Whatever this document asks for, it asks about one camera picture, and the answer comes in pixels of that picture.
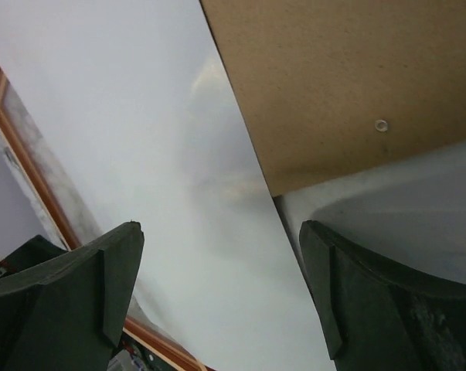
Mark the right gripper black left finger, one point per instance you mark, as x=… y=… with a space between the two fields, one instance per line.
x=68 y=312

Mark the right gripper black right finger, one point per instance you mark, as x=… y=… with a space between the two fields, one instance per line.
x=378 y=314

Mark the orange wooden picture frame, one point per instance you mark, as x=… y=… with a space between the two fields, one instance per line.
x=62 y=213

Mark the landscape photo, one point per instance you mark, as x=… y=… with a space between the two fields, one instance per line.
x=134 y=101

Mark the brown fibreboard backing board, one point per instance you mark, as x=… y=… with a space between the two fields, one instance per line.
x=332 y=88

